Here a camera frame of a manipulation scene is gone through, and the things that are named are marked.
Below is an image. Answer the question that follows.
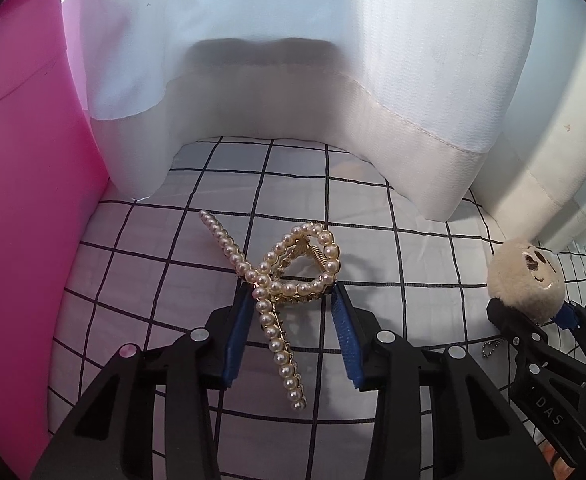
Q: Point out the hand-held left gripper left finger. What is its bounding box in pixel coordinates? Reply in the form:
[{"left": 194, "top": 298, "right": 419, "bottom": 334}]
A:
[{"left": 30, "top": 285, "right": 254, "bottom": 480}]

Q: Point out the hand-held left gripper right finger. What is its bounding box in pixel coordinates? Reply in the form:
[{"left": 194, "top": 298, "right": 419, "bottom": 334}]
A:
[{"left": 329, "top": 282, "right": 544, "bottom": 480}]

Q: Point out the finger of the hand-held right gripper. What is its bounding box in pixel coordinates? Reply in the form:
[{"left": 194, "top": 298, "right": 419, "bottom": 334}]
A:
[
  {"left": 486, "top": 299, "right": 550, "bottom": 362},
  {"left": 554, "top": 301, "right": 586, "bottom": 377}
]

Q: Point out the pearl hair claw clip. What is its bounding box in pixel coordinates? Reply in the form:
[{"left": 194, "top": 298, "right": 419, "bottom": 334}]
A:
[{"left": 199, "top": 209, "right": 341, "bottom": 413}]

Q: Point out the beige plush ball keychain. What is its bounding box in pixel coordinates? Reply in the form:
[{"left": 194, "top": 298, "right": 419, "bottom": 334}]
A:
[{"left": 482, "top": 237, "right": 564, "bottom": 360}]

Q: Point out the pink plastic tub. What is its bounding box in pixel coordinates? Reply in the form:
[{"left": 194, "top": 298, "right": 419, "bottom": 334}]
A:
[{"left": 0, "top": 0, "right": 111, "bottom": 466}]

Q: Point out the white black-checked tablecloth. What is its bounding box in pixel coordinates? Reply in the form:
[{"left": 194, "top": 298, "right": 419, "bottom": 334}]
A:
[{"left": 48, "top": 136, "right": 586, "bottom": 480}]

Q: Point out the white pleated curtain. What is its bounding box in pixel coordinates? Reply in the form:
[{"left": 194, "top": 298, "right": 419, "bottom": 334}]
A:
[{"left": 470, "top": 0, "right": 586, "bottom": 262}]

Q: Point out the white hemmed cloth sheet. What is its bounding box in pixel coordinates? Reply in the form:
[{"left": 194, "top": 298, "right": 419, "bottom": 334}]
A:
[{"left": 63, "top": 0, "right": 544, "bottom": 222}]

